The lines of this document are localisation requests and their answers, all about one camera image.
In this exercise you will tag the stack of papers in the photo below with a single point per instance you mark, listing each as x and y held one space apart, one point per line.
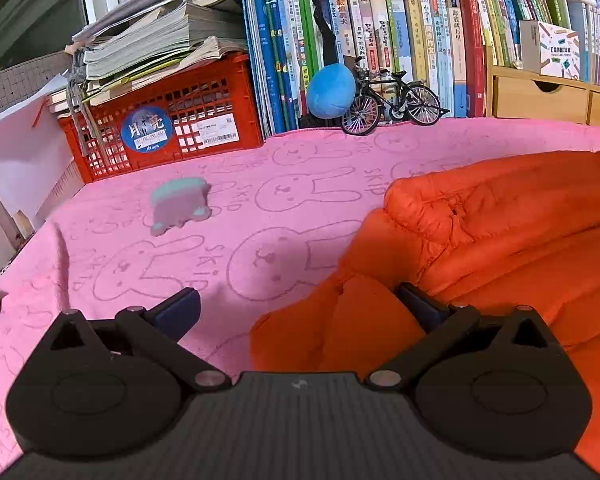
155 35

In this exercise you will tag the white printed box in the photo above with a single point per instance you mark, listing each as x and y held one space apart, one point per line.
550 50

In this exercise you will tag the round blue plush ball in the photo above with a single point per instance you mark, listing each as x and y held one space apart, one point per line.
330 92

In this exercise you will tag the black miniature bicycle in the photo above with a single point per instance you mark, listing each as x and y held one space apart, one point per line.
395 100

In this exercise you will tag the small teal grey toy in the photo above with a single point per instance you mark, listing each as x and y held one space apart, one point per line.
177 205

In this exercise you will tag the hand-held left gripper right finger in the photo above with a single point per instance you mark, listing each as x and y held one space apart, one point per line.
425 310

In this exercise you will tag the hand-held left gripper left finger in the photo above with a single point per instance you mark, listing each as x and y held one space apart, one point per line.
177 312

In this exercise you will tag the wooden drawer organizer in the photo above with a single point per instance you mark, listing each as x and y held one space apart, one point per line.
530 100

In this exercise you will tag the row of books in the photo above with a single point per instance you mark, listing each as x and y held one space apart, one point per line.
430 35

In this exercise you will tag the red plastic crate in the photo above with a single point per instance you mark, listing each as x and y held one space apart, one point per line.
200 100

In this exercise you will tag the pink rabbit-print blanket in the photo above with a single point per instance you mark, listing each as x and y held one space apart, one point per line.
280 240

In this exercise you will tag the large white paper sheet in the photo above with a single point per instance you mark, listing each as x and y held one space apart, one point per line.
15 160

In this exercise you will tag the grey grid cutting mat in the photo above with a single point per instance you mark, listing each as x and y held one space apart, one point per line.
20 82

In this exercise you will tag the orange puffer jacket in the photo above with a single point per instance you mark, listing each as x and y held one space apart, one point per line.
505 240

